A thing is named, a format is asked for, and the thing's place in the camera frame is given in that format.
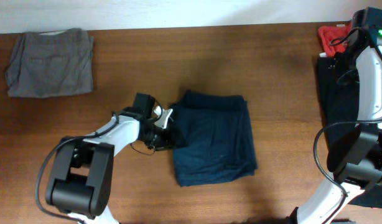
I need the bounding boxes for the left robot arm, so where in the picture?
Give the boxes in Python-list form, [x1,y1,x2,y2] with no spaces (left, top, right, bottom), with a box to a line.
[45,106,187,223]

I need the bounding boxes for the red garment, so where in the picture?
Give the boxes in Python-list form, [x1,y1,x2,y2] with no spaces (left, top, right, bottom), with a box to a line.
[318,24,352,57]

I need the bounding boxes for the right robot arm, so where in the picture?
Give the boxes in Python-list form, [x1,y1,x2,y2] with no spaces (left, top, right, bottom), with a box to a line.
[289,27,382,223]

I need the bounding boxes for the black garment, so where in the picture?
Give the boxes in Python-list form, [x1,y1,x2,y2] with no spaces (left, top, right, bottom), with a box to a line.
[316,57,382,208]

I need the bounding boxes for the navy blue shorts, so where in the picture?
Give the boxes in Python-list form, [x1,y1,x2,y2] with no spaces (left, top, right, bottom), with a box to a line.
[171,90,258,187]

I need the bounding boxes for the folded grey shorts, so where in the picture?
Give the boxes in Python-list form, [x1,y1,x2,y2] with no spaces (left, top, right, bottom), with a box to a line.
[5,28,94,98]

